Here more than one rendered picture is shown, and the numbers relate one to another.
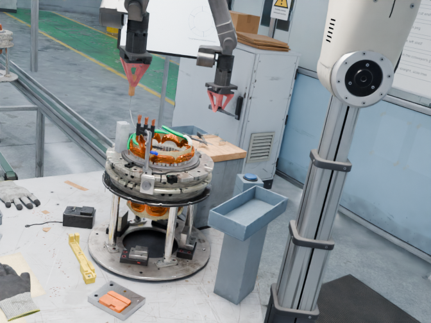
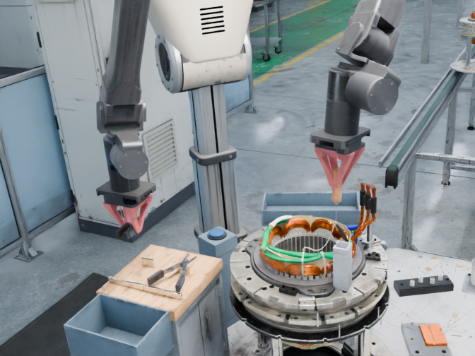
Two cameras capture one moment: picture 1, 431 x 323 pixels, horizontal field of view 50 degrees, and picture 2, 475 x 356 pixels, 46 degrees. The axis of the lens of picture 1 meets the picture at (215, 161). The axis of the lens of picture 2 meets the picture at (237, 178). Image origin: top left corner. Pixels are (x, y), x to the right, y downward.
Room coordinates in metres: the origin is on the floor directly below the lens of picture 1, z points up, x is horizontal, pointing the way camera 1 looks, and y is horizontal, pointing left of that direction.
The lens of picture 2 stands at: (1.77, 1.04, 1.72)
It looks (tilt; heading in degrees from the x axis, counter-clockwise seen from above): 24 degrees down; 250
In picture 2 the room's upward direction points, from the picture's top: 5 degrees counter-clockwise
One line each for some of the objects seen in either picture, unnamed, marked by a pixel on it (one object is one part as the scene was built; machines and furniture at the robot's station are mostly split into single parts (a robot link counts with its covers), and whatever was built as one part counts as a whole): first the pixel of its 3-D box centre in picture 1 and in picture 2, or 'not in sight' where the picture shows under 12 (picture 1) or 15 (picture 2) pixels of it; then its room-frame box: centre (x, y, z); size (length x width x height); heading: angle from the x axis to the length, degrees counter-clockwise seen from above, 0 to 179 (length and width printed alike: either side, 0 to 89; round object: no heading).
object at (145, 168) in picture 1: (149, 152); (368, 220); (1.17, 0.18, 1.15); 0.03 x 0.02 x 0.12; 32
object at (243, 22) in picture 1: (231, 24); not in sight; (4.24, 0.06, 1.30); 0.39 x 0.29 x 0.22; 49
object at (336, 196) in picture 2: (132, 84); (337, 185); (1.30, 0.27, 1.30); 0.02 x 0.02 x 0.06
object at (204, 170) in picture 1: (160, 157); (307, 259); (1.30, 0.16, 1.09); 0.32 x 0.32 x 0.01
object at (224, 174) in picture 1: (202, 183); (170, 333); (1.58, 0.03, 0.91); 0.19 x 0.19 x 0.26; 42
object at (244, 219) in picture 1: (242, 248); (311, 248); (1.14, -0.11, 0.92); 0.25 x 0.11 x 0.28; 150
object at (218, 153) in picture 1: (208, 147); (162, 279); (1.58, 0.03, 1.05); 0.20 x 0.19 x 0.02; 42
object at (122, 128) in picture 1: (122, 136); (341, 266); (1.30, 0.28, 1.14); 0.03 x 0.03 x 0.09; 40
